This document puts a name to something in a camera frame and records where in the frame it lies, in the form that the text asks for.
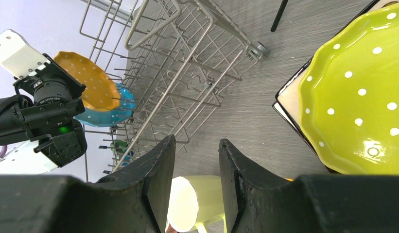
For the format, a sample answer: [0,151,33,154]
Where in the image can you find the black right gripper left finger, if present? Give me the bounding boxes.
[0,135,175,233]

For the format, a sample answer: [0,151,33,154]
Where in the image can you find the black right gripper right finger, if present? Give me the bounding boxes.
[219,139,399,233]

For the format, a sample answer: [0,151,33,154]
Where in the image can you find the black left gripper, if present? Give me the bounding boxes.
[0,54,87,167]

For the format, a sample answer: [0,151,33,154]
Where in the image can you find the orange polka dot plate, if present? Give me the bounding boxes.
[53,51,120,112]

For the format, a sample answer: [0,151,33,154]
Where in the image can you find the blue polka dot plate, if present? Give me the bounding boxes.
[73,83,137,128]

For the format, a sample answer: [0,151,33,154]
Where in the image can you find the square floral plate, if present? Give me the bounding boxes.
[272,0,399,156]

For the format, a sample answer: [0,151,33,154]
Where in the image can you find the green polka dot plate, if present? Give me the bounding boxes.
[298,2,399,175]

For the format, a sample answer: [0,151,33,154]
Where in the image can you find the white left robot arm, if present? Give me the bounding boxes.
[0,57,87,174]

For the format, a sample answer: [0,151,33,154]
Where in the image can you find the yellow green mug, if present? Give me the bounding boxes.
[167,175,227,233]

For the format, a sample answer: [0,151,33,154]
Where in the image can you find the blue green toy blocks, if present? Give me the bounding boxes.
[110,140,134,166]

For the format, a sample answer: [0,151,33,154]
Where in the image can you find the grey wire dish rack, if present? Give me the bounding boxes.
[79,0,268,174]

